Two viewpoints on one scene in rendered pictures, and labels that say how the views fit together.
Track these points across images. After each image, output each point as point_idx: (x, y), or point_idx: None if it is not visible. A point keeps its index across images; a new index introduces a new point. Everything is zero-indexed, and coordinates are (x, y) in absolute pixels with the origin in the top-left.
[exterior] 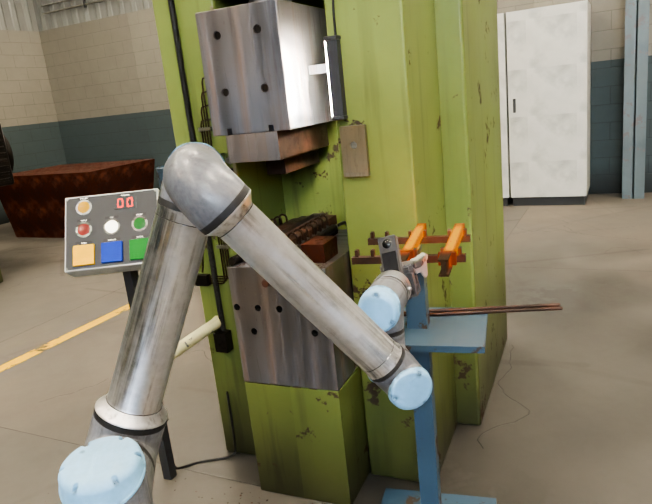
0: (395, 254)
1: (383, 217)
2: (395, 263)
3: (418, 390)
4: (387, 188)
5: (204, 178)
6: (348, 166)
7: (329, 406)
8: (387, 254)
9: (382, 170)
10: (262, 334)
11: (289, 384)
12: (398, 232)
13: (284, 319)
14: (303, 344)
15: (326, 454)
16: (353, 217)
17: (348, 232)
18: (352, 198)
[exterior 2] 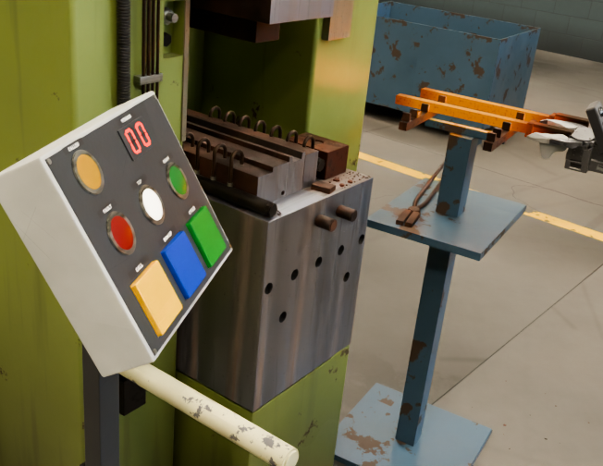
0: None
1: (343, 94)
2: None
3: None
4: (353, 53)
5: None
6: (335, 23)
7: (338, 371)
8: None
9: (353, 28)
10: (291, 315)
11: (306, 373)
12: (351, 112)
13: (321, 275)
14: (332, 300)
15: (323, 441)
16: (317, 100)
17: (309, 124)
18: (321, 71)
